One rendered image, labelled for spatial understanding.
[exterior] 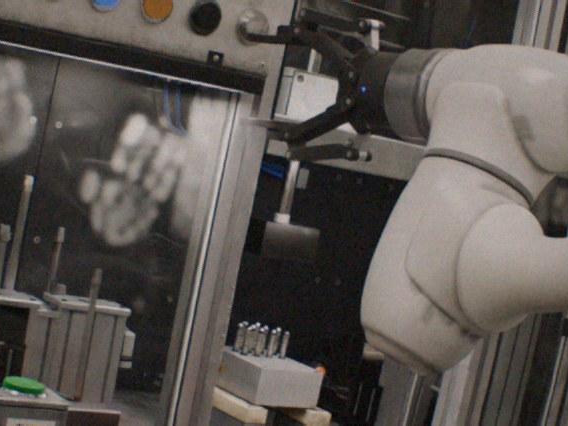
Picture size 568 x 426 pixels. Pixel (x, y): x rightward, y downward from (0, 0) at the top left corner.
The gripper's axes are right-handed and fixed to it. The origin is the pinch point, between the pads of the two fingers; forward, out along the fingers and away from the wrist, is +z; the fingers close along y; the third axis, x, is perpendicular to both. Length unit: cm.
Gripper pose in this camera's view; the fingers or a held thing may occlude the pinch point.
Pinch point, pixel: (270, 81)
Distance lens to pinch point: 137.0
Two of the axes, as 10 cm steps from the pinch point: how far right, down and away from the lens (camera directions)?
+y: 1.0, -9.9, -0.8
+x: -7.6, -0.2, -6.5
